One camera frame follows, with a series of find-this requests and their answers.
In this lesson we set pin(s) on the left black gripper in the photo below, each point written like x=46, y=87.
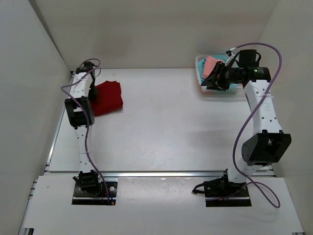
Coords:
x=93, y=94

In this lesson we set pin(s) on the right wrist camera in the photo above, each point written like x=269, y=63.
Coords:
x=243, y=58

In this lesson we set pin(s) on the aluminium rail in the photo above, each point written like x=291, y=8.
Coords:
x=161, y=174

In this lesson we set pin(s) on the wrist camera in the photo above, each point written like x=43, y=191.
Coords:
x=243, y=58
x=89, y=66

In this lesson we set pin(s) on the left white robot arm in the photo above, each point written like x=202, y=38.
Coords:
x=81, y=118

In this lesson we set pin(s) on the red t shirt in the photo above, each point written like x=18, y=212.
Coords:
x=108, y=99

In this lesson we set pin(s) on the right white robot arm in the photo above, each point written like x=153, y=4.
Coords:
x=268, y=142

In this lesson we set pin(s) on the teal t shirt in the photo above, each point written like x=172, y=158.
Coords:
x=199, y=63

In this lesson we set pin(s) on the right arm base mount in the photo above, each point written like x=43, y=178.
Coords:
x=223, y=193

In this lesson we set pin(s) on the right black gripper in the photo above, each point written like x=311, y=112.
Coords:
x=215, y=77

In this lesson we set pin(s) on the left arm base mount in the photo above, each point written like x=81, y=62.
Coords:
x=90, y=189

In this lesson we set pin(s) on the white plastic laundry basket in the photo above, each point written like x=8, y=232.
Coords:
x=240, y=93

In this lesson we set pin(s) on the pink t shirt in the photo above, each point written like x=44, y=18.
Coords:
x=209, y=66

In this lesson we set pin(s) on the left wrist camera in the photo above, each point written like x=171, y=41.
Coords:
x=89, y=66

